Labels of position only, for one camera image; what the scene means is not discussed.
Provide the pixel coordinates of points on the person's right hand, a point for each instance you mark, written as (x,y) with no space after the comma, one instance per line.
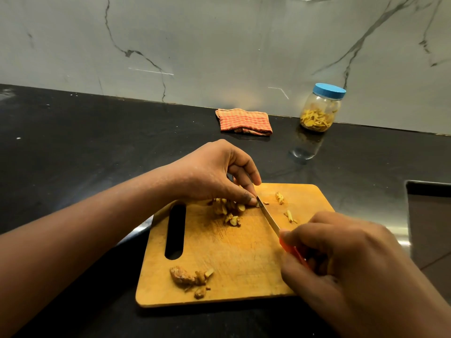
(352,271)

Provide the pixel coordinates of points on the person's left hand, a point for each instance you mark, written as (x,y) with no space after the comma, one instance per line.
(208,172)

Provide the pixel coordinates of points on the chopped ginger strips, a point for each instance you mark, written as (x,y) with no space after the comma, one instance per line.
(279,198)

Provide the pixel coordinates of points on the knobby ginger piece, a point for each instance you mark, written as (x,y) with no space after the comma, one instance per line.
(181,277)

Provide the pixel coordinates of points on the small round ginger end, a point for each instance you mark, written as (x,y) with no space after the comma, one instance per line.
(199,293)

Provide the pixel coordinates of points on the blue-lidded plastic jar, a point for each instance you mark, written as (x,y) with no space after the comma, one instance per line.
(322,107)

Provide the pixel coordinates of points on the person's left forearm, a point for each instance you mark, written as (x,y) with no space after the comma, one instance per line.
(70,249)

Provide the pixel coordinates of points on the blue jar lid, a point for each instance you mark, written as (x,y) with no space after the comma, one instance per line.
(329,91)

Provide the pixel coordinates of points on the orange checked cloth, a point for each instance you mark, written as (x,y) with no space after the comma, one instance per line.
(244,121)

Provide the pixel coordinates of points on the wooden cutting board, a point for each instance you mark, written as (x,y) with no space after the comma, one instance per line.
(239,256)

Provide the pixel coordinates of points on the beige cabinet door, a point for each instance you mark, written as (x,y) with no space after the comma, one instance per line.
(430,221)

